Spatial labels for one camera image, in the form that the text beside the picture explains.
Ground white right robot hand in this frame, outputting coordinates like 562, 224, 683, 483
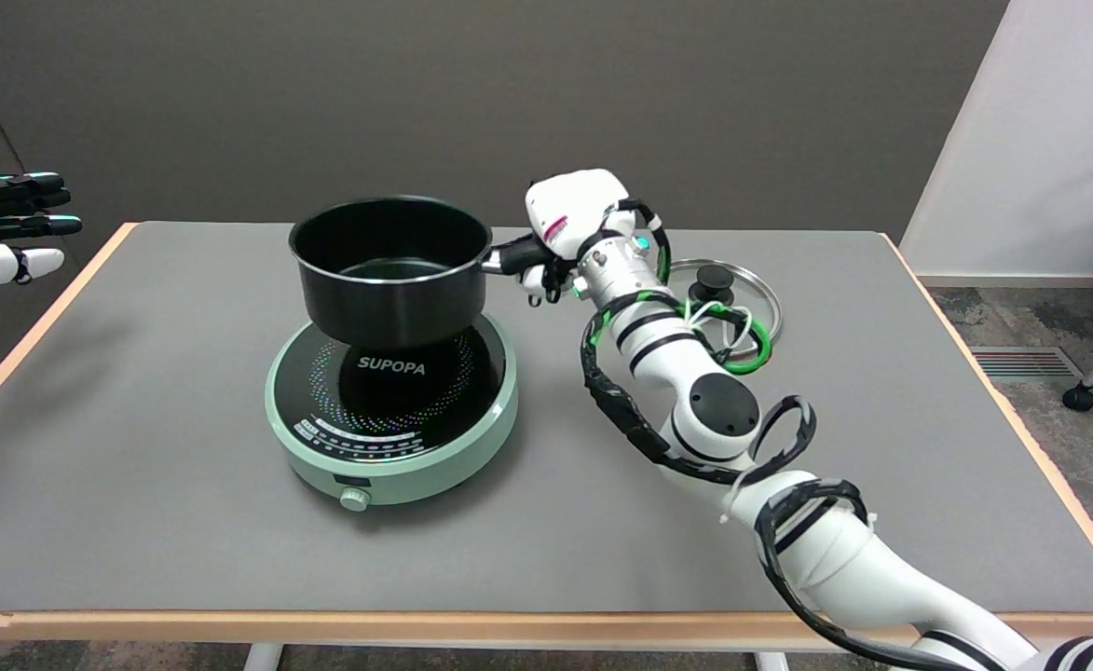
520, 168, 635, 305

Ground black pot with handle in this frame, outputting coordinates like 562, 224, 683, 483
288, 196, 556, 349

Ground glass lid with black knob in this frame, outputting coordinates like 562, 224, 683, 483
665, 258, 783, 348

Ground green round induction cooker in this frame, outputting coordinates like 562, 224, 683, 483
265, 312, 519, 514

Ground grey table mat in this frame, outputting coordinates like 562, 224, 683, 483
0, 222, 1093, 614

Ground floor vent grille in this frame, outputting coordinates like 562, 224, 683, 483
970, 347, 1086, 381

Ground black robot cable harness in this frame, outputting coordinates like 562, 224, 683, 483
581, 199, 1004, 671

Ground green robot cable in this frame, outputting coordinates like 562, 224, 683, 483
593, 296, 772, 377

